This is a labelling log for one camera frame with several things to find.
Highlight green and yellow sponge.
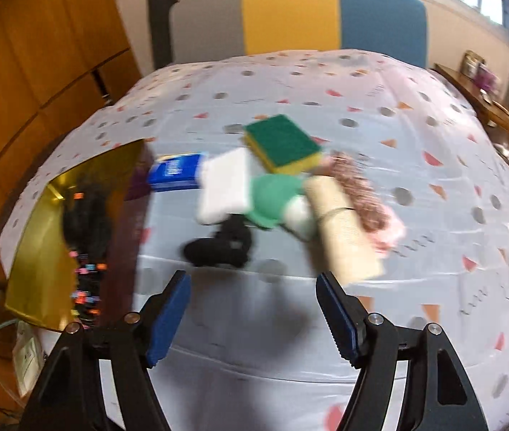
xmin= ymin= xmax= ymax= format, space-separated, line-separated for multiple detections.
xmin=242 ymin=115 xmax=322 ymax=175

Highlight black cloth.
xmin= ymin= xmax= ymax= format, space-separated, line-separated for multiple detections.
xmin=183 ymin=215 xmax=253 ymax=268

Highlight blue tissue pack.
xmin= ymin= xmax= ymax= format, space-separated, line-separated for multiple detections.
xmin=147 ymin=153 xmax=208 ymax=191

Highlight grey yellow blue bench backrest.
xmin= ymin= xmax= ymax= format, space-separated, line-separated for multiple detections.
xmin=169 ymin=0 xmax=430 ymax=70

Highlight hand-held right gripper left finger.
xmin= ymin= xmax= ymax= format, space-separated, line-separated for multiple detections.
xmin=21 ymin=270 xmax=192 ymax=431

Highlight beige cloth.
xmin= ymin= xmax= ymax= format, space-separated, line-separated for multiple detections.
xmin=304 ymin=175 xmax=385 ymax=286

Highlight white patterned tablecloth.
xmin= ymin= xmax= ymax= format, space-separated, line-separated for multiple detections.
xmin=0 ymin=48 xmax=509 ymax=431

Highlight wooden cabinet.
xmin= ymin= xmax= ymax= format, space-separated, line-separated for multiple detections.
xmin=0 ymin=0 xmax=143 ymax=279

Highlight white paper packet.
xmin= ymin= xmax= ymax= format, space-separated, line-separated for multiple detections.
xmin=12 ymin=323 xmax=44 ymax=396

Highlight white sponge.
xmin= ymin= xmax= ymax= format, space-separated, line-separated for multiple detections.
xmin=196 ymin=148 xmax=255 ymax=225

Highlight gold metal tray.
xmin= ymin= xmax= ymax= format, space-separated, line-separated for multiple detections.
xmin=4 ymin=139 xmax=157 ymax=330

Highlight black beaded hair ties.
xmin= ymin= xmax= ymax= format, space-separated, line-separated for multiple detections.
xmin=61 ymin=180 xmax=114 ymax=324

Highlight purple box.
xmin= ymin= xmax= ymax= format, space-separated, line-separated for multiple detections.
xmin=474 ymin=65 xmax=500 ymax=95

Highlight picture frame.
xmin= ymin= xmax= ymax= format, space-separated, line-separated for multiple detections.
xmin=461 ymin=51 xmax=484 ymax=77

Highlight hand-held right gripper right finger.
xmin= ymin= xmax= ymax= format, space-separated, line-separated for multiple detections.
xmin=316 ymin=272 xmax=491 ymax=431

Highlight wooden side table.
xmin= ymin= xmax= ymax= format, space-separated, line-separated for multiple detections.
xmin=434 ymin=63 xmax=509 ymax=153

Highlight pink and brown fluffy cloth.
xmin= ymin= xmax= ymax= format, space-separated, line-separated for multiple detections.
xmin=322 ymin=153 xmax=408 ymax=256

